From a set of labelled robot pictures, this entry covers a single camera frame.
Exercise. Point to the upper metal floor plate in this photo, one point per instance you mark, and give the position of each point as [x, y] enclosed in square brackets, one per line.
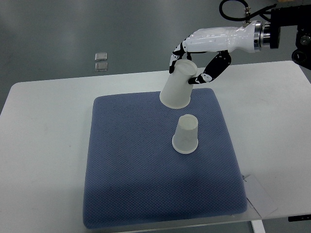
[101, 56]

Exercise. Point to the white paper cup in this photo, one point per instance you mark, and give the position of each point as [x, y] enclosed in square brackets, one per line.
[185, 138]
[176, 92]

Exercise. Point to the blue grey square cushion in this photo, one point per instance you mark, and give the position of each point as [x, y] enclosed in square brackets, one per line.
[135, 176]

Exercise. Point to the white paper cup on cushion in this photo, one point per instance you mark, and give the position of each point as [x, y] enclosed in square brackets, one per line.
[185, 138]

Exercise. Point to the white paper tag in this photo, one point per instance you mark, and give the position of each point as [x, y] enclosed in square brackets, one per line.
[258, 197]

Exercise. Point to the white table leg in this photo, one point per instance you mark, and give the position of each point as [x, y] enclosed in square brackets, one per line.
[257, 226]

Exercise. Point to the lower metal floor plate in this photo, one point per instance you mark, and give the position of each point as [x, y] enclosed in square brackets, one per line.
[101, 66]

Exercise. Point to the black table control panel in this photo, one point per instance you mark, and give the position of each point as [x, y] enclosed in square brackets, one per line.
[299, 218]

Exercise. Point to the metal floor plate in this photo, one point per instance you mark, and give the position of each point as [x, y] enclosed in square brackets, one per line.
[101, 66]
[101, 56]

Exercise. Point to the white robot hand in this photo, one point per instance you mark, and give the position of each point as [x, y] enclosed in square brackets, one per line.
[222, 39]

